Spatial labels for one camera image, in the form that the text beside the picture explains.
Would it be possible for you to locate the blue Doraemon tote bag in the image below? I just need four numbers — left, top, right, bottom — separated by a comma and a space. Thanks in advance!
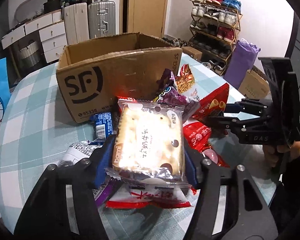
0, 58, 11, 125

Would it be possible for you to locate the round desk mirror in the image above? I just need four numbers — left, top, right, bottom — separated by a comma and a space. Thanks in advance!
14, 0, 47, 23

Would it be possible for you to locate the checkered teal tablecloth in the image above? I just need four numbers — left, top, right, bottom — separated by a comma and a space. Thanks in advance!
0, 59, 276, 239

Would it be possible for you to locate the small red candy packet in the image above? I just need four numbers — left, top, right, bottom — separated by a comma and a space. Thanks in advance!
202, 148, 230, 167

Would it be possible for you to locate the red chips bag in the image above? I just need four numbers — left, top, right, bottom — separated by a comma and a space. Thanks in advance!
192, 83, 230, 121

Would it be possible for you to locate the white red noodle snack bag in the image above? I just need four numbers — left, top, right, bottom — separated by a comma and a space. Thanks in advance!
106, 186, 191, 209

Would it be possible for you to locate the clear cracker packet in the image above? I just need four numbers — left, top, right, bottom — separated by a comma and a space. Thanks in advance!
106, 98, 189, 188

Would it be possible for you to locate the silver purple snack bag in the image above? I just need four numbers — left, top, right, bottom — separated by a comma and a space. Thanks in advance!
57, 141, 118, 207

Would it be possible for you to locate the white drawer desk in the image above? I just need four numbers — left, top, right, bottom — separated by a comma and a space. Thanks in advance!
1, 9, 68, 63

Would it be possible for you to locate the red white snack packet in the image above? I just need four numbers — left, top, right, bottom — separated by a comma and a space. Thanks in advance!
183, 119, 212, 153

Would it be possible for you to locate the brown cardboard box on floor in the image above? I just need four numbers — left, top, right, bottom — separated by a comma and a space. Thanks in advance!
238, 66, 270, 99

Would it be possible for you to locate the wooden shoe rack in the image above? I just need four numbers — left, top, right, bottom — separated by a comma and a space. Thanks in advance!
189, 0, 242, 76

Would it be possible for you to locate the beige suitcase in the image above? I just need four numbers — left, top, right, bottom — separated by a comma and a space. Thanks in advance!
63, 3, 90, 45

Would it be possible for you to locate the brown SF cardboard box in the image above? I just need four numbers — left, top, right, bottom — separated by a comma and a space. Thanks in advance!
56, 33, 183, 124

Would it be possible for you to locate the right hand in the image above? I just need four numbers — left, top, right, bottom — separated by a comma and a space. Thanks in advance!
262, 141, 300, 167

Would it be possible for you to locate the silver suitcase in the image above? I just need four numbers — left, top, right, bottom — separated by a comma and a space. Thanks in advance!
88, 1, 116, 39

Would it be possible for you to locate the wooden door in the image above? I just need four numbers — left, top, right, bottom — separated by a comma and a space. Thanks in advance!
127, 0, 167, 37

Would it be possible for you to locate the purple grape candy bag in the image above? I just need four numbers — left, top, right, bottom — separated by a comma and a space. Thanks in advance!
153, 69, 200, 122

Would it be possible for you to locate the woven laundry basket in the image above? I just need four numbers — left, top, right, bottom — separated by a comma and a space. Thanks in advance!
19, 40, 41, 69

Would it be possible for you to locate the blue cookie packet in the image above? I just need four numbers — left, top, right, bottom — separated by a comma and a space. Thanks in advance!
90, 112, 120, 145

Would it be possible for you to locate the small cardboard box by rack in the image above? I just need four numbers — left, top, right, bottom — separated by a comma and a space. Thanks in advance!
182, 46, 202, 61

